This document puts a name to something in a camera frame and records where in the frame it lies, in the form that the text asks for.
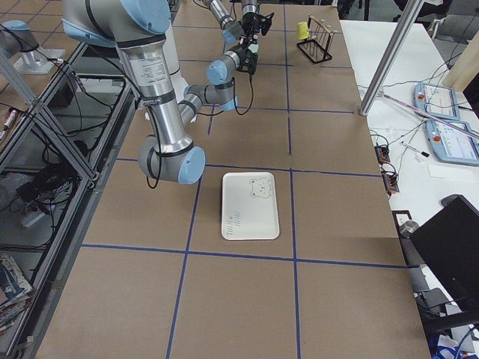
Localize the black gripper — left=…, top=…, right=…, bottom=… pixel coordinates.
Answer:
left=239, top=12, right=274, bottom=46
left=236, top=46, right=258, bottom=74

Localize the pale green cup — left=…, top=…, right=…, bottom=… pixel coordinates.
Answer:
left=248, top=41, right=259, bottom=55

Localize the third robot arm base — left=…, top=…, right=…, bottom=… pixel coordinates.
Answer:
left=1, top=20, right=65, bottom=75

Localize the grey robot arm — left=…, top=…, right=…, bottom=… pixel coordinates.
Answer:
left=62, top=1, right=260, bottom=184
left=202, top=0, right=275, bottom=45

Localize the yellow cup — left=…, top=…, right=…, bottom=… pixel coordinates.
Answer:
left=296, top=22, right=309, bottom=41

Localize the white bear print tray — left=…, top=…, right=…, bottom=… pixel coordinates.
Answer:
left=222, top=172, right=280, bottom=241

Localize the pink metal rod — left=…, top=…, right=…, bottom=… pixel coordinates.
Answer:
left=379, top=91, right=479, bottom=140

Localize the upper orange connector block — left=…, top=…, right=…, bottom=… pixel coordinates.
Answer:
left=374, top=144, right=390, bottom=164

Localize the orange connector block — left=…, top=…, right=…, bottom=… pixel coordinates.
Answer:
left=381, top=171, right=400, bottom=194
left=374, top=144, right=390, bottom=164

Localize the lower orange connector block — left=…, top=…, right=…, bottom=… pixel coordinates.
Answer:
left=381, top=171, right=400, bottom=194

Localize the upper teach pendant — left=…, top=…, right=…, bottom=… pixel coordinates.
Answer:
left=414, top=82, right=460, bottom=120

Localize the teach pendant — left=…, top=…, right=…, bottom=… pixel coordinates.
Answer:
left=414, top=82, right=460, bottom=120
left=426, top=119, right=478, bottom=167

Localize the black marker pen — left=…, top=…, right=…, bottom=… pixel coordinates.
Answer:
left=400, top=141, right=430, bottom=158

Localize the lower teach pendant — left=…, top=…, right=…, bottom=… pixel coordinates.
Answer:
left=426, top=119, right=478, bottom=167

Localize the grey metal knob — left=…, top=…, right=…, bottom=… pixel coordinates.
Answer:
left=398, top=220, right=420, bottom=239

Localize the stack of magazines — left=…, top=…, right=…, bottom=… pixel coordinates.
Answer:
left=1, top=252, right=33, bottom=336

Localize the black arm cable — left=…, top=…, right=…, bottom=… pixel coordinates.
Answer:
left=198, top=73, right=254, bottom=117

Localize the black wire cup rack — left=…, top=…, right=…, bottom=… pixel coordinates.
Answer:
left=296, top=14, right=335, bottom=64

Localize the aluminium frame post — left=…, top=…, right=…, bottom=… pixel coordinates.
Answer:
left=359, top=0, right=425, bottom=117

